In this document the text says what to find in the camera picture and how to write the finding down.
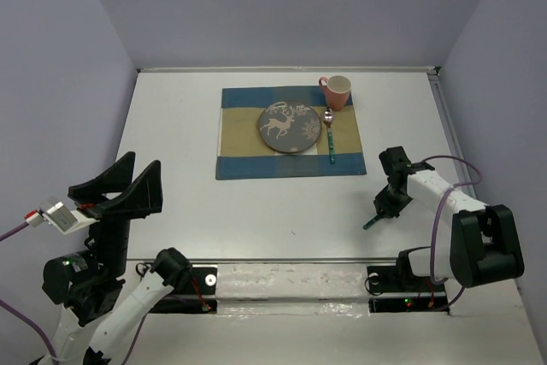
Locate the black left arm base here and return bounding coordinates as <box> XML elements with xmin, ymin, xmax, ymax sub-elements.
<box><xmin>150</xmin><ymin>265</ymin><xmax>218</xmax><ymax>315</ymax></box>

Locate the spoon with teal handle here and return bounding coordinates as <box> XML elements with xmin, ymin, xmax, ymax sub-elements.
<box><xmin>322</xmin><ymin>108</ymin><xmax>336</xmax><ymax>164</ymax></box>

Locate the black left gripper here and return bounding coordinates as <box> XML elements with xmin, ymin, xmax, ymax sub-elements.
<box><xmin>71</xmin><ymin>148</ymin><xmax>167</xmax><ymax>277</ymax></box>

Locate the grey reindeer plate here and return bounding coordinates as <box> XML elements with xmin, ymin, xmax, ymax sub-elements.
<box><xmin>257</xmin><ymin>101</ymin><xmax>321</xmax><ymax>154</ymax></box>

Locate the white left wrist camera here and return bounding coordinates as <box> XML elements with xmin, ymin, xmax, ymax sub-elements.
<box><xmin>24</xmin><ymin>197</ymin><xmax>99</xmax><ymax>236</ymax></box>

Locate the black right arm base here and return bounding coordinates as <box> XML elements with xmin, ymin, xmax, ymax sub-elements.
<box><xmin>363</xmin><ymin>265</ymin><xmax>449</xmax><ymax>314</ymax></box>

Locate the fork with teal handle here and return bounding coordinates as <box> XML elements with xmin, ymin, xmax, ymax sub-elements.
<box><xmin>362</xmin><ymin>215</ymin><xmax>383</xmax><ymax>230</ymax></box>

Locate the blue and tan cloth placemat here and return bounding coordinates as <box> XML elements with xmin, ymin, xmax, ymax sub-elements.
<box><xmin>215</xmin><ymin>85</ymin><xmax>367</xmax><ymax>180</ymax></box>

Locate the pink mug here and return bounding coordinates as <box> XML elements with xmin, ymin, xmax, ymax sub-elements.
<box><xmin>319</xmin><ymin>75</ymin><xmax>352</xmax><ymax>111</ymax></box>

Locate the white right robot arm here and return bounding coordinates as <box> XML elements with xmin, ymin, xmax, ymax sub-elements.
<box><xmin>373</xmin><ymin>146</ymin><xmax>525</xmax><ymax>290</ymax></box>

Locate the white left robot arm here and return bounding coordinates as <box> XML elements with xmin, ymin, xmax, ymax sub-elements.
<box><xmin>38</xmin><ymin>151</ymin><xmax>191</xmax><ymax>364</ymax></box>

